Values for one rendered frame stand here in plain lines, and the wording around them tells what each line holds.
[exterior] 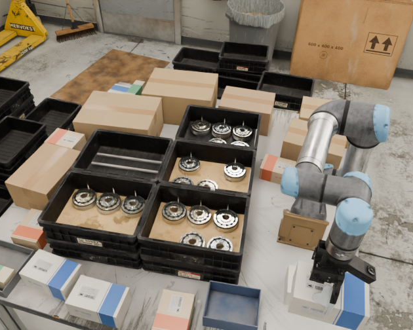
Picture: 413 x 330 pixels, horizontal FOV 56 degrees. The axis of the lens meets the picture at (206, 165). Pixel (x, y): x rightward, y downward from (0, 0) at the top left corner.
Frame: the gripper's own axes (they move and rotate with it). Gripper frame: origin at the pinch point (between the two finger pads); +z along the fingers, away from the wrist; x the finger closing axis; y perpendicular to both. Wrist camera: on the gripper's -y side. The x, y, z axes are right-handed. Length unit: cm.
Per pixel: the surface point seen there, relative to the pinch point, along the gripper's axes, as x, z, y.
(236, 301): -11, 41, 27
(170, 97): -111, 22, 89
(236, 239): -31, 28, 32
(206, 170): -66, 28, 55
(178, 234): -27, 28, 55
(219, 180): -61, 28, 47
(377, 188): -168, 112, -52
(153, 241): -14, 18, 60
